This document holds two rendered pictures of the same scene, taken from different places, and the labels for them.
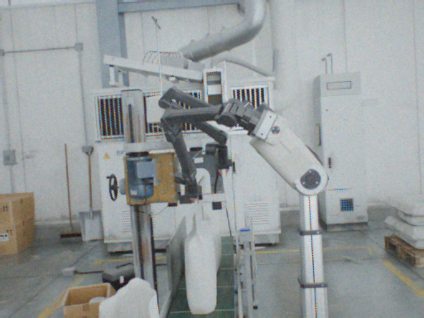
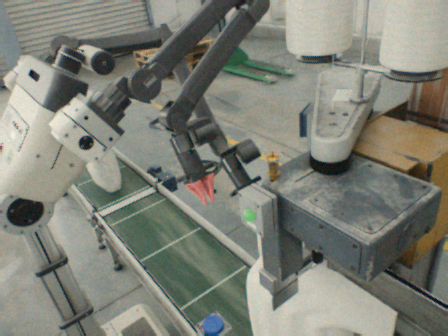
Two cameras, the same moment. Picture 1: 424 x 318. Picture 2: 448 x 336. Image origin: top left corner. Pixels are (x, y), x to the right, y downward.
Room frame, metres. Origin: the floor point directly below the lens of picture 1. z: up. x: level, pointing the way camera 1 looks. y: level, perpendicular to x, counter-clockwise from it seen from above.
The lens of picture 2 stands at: (3.37, -0.53, 1.79)
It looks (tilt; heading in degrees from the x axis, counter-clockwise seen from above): 31 degrees down; 144
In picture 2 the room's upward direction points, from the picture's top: 8 degrees counter-clockwise
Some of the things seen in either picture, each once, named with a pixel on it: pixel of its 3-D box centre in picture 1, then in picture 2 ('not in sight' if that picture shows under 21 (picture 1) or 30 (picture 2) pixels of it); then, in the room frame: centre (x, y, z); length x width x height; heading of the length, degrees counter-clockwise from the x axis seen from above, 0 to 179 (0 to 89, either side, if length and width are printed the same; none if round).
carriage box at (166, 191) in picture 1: (152, 177); (410, 174); (2.98, 0.39, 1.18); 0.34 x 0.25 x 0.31; 87
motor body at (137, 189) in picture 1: (140, 177); not in sight; (2.74, 0.43, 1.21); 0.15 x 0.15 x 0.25
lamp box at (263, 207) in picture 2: not in sight; (258, 209); (2.88, -0.09, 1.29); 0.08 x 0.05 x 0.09; 177
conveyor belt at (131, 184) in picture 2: not in sight; (77, 153); (0.13, 0.24, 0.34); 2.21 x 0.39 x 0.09; 177
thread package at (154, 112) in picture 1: (160, 109); (319, 17); (2.74, 0.29, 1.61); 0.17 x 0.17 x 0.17
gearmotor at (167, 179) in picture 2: not in sight; (158, 177); (1.12, 0.51, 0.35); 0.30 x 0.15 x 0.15; 177
